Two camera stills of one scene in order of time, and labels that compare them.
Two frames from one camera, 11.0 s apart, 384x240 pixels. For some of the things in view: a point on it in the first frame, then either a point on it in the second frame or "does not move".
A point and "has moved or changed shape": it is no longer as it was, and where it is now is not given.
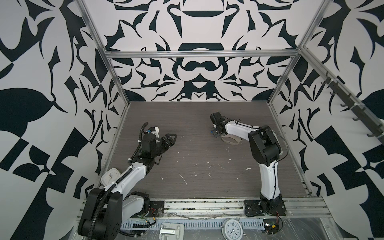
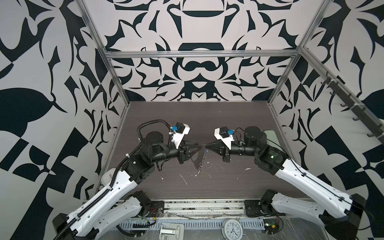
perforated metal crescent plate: [231, 139] has moved or changed shape
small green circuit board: [271, 225] does not move
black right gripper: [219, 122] to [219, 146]
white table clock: [232, 229] does not move
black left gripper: [169, 141] to [182, 152]
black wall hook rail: [360, 113] does not move
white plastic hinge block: [171, 231] does not move
